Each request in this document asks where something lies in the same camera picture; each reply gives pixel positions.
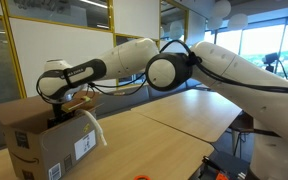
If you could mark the black tool case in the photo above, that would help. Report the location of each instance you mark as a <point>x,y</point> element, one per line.
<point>224,163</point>

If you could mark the small orange black tool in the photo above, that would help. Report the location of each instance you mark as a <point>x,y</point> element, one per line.
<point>221,176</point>

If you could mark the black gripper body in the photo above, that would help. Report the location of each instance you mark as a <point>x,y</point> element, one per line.
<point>58,115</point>

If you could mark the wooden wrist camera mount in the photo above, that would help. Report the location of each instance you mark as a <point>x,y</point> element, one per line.
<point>77,103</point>

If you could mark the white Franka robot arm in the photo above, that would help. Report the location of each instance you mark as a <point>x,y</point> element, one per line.
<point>277,100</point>

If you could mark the brown chair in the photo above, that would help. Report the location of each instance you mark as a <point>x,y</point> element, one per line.
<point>242,123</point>

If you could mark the open cardboard shipping box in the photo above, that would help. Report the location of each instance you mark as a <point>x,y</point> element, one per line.
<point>50,150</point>

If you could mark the white globe pendant lamp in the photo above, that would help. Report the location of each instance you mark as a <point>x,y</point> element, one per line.
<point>238,21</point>
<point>176,30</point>
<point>221,8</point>
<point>214,23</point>

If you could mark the grey upholstered bench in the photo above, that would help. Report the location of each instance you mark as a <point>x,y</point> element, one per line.
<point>127,100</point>

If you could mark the black camera on tripod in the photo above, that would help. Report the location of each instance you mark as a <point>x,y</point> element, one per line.
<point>271,60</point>

